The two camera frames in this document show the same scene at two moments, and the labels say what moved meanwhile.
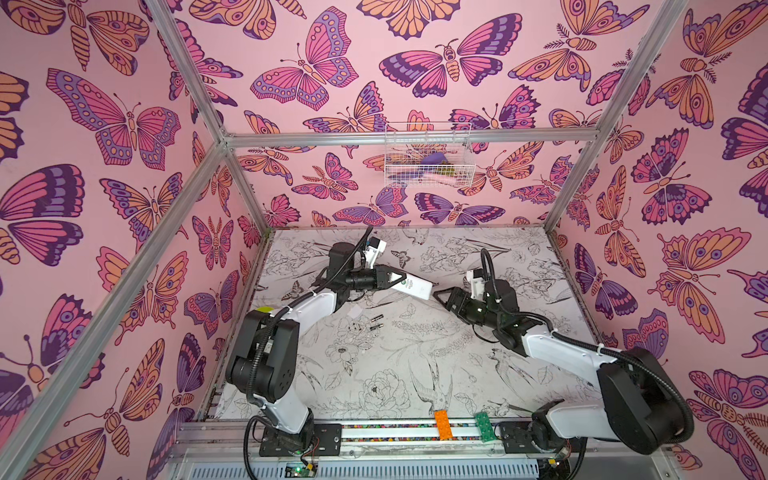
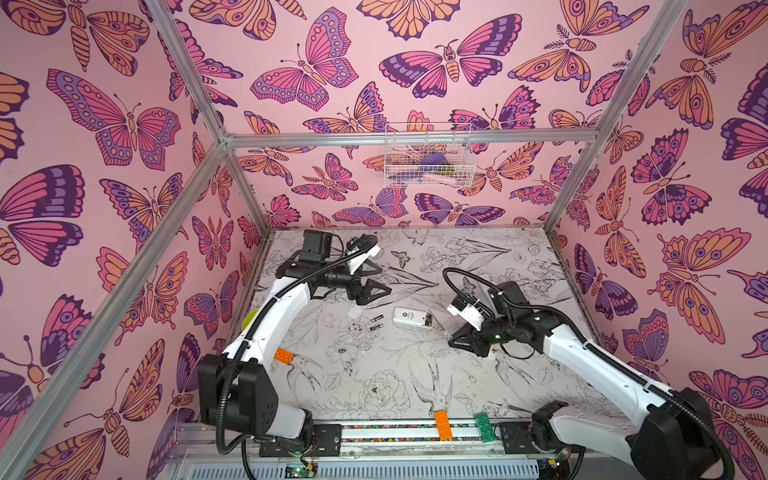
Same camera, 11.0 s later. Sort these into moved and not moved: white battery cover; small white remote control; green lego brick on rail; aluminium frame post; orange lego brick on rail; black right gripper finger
Moved: black right gripper finger; small white remote control
Not moved: white battery cover; orange lego brick on rail; aluminium frame post; green lego brick on rail
